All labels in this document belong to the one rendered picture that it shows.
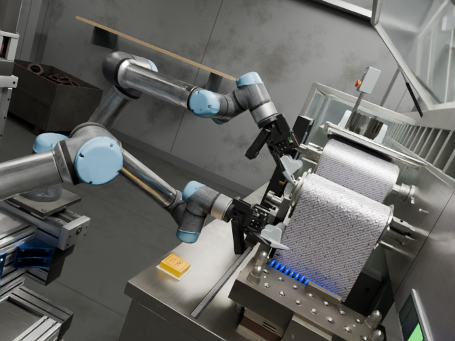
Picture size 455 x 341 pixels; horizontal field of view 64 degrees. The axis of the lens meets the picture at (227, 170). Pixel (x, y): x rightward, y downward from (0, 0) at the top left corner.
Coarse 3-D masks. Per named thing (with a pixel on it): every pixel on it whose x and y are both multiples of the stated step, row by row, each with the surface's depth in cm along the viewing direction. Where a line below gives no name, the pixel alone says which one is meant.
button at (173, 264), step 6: (168, 258) 111; (174, 258) 112; (180, 258) 113; (162, 264) 108; (168, 264) 108; (174, 264) 109; (180, 264) 111; (186, 264) 112; (168, 270) 108; (174, 270) 107; (180, 270) 108; (186, 270) 111; (180, 276) 108
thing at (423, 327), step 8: (408, 296) 79; (416, 296) 76; (416, 304) 73; (416, 312) 71; (400, 320) 77; (424, 320) 67; (400, 328) 75; (424, 328) 65; (408, 336) 69; (424, 336) 63
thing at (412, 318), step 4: (412, 312) 73; (412, 316) 72; (416, 316) 70; (408, 320) 73; (412, 320) 71; (416, 320) 69; (404, 324) 74; (408, 324) 72; (412, 324) 70; (404, 328) 73; (408, 328) 71; (412, 328) 69; (404, 332) 72; (408, 332) 70; (404, 336) 71
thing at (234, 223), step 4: (232, 220) 112; (236, 220) 112; (232, 224) 112; (236, 224) 112; (232, 228) 112; (236, 228) 112; (232, 232) 112; (236, 232) 112; (240, 232) 113; (236, 236) 112; (240, 236) 112; (236, 240) 112; (240, 240) 112; (236, 244) 112; (240, 244) 112; (244, 244) 115; (236, 248) 113; (240, 248) 112; (244, 248) 114; (236, 252) 113; (240, 252) 112
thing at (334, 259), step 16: (288, 224) 108; (304, 224) 106; (320, 224) 104; (288, 240) 108; (304, 240) 107; (320, 240) 105; (336, 240) 104; (352, 240) 102; (288, 256) 109; (304, 256) 107; (320, 256) 106; (336, 256) 104; (352, 256) 103; (368, 256) 101; (304, 272) 108; (320, 272) 106; (336, 272) 105; (352, 272) 103; (336, 288) 106
